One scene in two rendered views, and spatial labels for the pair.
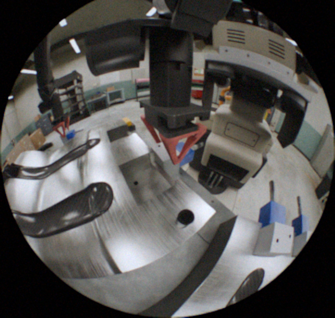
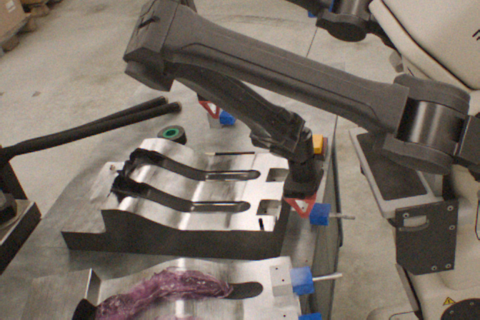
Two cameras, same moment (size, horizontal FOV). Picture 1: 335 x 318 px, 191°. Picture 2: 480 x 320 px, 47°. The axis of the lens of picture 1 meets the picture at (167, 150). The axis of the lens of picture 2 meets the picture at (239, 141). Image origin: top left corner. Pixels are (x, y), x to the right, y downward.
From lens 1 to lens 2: 1.09 m
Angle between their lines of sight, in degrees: 45
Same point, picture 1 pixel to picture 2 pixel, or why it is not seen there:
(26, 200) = (179, 190)
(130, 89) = not seen: outside the picture
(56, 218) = (210, 208)
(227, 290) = (244, 276)
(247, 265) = (262, 276)
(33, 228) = (181, 207)
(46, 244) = (193, 216)
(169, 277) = not seen: hidden behind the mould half
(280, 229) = (283, 268)
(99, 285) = not seen: hidden behind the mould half
